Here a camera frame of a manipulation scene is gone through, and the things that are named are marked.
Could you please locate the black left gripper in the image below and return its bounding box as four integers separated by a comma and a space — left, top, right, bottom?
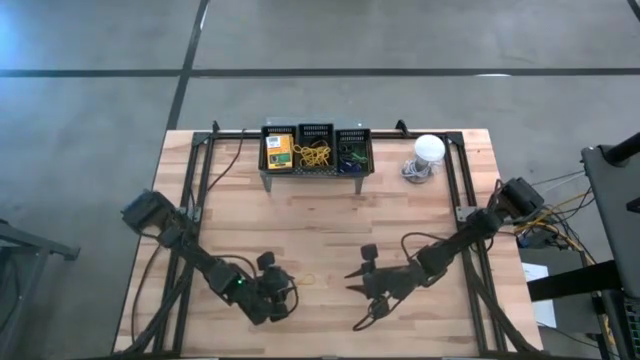
249, 251, 300, 324

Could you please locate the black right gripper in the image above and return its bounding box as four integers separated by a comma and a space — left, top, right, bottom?
343, 243, 431, 321

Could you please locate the yellow crayon box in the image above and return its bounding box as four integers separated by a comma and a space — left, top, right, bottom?
265, 133, 295, 171

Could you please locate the black plastic slotted basket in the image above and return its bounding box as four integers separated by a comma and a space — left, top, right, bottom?
297, 123, 336, 175
334, 128, 375, 176
258, 124, 297, 174

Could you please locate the grey metal mesh shelf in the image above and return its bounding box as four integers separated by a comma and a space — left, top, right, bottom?
258, 117, 375, 195

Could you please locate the white dome-topped device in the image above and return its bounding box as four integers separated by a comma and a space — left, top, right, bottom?
401, 133, 446, 185

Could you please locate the white paper sheet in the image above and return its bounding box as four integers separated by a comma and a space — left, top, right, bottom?
521, 262, 557, 329

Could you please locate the grey cabinet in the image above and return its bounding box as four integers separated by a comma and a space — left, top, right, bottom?
518, 247, 604, 334

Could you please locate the black flat bar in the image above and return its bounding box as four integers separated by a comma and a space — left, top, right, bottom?
527, 259, 621, 303

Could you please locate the grey metal stand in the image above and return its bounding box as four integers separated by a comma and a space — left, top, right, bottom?
0, 218, 81, 351

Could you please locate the blue keyboard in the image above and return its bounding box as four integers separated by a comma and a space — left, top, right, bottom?
623, 299, 640, 346

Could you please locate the black pole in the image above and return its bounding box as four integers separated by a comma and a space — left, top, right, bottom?
603, 130, 640, 166

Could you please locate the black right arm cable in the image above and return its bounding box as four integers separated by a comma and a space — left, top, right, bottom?
352, 294, 394, 333

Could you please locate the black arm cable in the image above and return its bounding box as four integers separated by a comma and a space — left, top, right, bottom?
204, 128, 301, 316
352, 294, 394, 333

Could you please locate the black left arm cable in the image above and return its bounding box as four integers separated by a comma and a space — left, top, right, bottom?
204, 128, 301, 316

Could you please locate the black aluminium table frame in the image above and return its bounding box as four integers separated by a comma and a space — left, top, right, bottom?
113, 119, 544, 359

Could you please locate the brown cable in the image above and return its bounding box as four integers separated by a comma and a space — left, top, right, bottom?
129, 234, 171, 346

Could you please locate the yellow and black cable bundle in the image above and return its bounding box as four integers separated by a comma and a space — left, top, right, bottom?
514, 169, 599, 251

